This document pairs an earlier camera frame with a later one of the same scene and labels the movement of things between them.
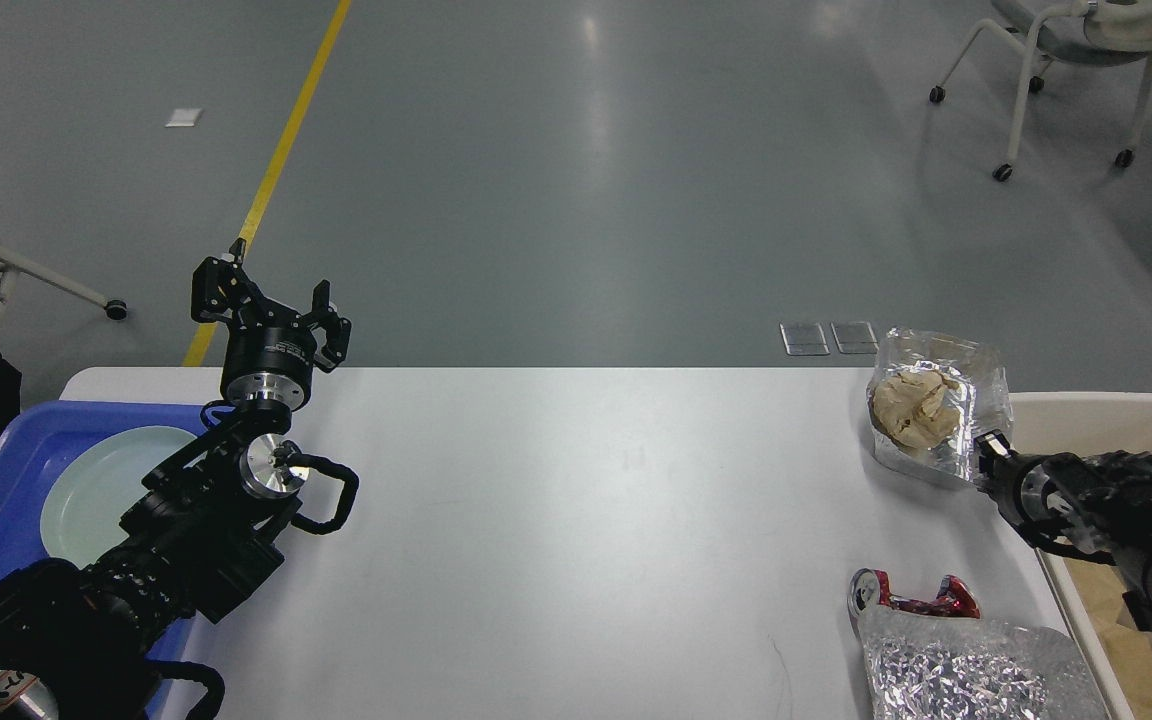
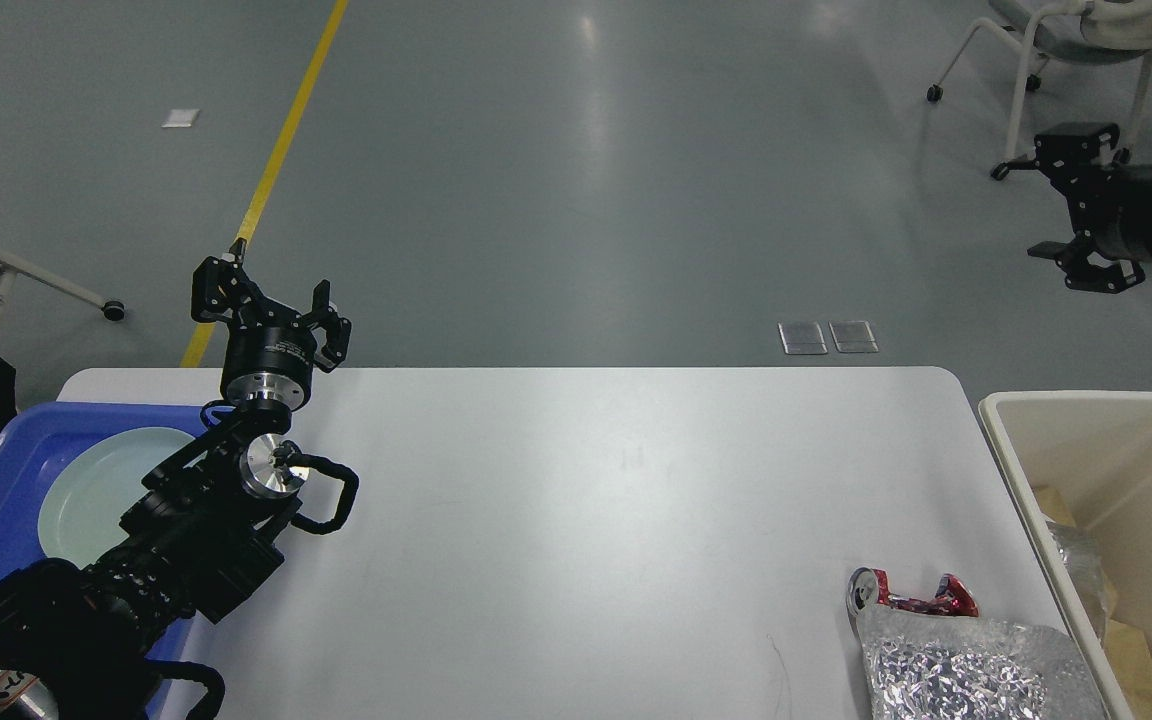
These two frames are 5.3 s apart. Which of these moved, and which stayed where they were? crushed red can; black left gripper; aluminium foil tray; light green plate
Moved: aluminium foil tray
Stayed: light green plate; black left gripper; crushed red can
